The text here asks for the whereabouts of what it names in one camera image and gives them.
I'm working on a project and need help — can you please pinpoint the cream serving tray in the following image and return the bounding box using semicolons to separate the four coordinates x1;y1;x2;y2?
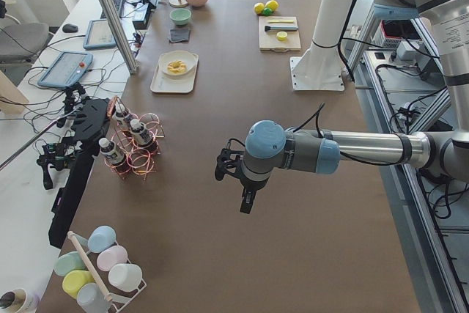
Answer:
150;51;199;94

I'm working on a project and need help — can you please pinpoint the tea bottle front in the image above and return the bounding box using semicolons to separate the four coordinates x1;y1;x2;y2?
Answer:
98;137;130;174

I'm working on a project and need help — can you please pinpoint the white plastic cup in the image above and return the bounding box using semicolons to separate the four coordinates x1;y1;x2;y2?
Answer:
108;263;143;292

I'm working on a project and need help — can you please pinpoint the pink plastic cup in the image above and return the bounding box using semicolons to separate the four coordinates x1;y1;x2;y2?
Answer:
97;245;128;271

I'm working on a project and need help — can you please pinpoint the white round plate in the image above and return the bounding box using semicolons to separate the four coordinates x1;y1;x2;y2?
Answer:
158;51;197;77

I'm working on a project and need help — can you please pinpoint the blue plastic cup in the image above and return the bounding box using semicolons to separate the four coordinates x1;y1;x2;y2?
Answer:
88;225;117;253

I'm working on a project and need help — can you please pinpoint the wooden cutting board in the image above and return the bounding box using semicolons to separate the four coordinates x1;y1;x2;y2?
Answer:
258;16;301;51

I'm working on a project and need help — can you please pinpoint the half lemon slice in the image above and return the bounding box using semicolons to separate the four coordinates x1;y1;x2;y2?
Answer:
276;32;288;41

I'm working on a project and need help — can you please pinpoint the steel cylinder grinder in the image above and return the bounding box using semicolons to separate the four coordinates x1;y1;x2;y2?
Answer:
264;25;298;32

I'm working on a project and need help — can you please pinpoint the grey folded cloth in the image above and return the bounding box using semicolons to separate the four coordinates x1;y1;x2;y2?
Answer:
169;28;191;43

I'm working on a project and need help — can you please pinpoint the yellow plastic knife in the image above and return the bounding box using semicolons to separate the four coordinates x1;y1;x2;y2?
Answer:
267;19;295;23

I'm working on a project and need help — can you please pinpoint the green lime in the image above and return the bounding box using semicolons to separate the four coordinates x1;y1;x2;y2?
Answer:
262;7;273;16

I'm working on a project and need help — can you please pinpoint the green plastic cup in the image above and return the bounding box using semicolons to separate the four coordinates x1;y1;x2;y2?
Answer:
53;251;86;277

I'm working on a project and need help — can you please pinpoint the yellow lemon left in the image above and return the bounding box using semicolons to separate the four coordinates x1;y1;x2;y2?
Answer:
254;2;265;15

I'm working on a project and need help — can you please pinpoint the yellow lemon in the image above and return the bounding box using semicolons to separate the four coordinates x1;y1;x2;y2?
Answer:
254;2;265;15
265;0;279;12

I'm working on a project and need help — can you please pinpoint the grey plastic cup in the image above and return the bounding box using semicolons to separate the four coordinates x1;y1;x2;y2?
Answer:
76;283;111;313

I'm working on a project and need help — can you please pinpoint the green ceramic bowl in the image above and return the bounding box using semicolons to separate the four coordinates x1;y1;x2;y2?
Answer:
169;8;192;26

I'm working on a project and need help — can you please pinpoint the yellow lemon right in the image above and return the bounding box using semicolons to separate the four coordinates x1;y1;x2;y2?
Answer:
265;0;279;12

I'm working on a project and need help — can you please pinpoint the yellow plastic cup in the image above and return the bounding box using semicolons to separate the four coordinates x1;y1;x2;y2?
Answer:
62;270;95;299

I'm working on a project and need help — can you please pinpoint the black power adapter box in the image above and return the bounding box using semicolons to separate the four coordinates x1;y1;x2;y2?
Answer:
132;3;151;30

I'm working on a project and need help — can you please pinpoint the red white equipment box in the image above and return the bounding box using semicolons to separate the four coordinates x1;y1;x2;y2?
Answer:
373;20;421;48

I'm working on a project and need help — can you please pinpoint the blue teach pendant far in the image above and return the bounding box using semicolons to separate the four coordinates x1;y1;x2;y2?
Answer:
83;19;117;50

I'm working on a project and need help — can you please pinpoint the blue teach pendant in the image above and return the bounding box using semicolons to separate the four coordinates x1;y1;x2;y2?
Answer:
83;19;117;50
37;51;94;89

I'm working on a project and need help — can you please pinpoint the blue teach pendant near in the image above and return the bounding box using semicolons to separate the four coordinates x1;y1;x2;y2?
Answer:
37;51;94;89

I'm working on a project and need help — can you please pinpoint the black keyboard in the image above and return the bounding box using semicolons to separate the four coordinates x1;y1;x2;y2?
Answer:
100;0;128;19

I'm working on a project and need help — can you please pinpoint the black computer mouse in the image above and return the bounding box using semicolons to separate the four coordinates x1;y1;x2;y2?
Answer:
62;23;78;33

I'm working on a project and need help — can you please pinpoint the paper cup container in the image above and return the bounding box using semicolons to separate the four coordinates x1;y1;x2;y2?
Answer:
1;288;40;313

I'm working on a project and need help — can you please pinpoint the grey office chair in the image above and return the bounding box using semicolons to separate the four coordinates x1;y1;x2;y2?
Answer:
1;23;49;63

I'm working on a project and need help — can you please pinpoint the copper wire bottle rack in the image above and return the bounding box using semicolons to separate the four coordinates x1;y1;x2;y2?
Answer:
104;96;165;179

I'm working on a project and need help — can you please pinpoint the glazed pastry ring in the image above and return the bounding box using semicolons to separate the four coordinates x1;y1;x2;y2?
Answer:
166;59;187;76

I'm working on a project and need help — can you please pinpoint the white wire cup rack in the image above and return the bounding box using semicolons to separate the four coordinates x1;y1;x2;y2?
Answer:
69;235;147;312

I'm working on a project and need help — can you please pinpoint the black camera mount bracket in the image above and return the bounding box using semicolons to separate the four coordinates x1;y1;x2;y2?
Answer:
37;83;110;248

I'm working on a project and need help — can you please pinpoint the wooden rack handle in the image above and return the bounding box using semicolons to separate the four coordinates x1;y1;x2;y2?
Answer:
67;231;113;302

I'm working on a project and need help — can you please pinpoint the aluminium frame post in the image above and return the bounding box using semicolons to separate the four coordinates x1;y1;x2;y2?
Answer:
98;0;138;74

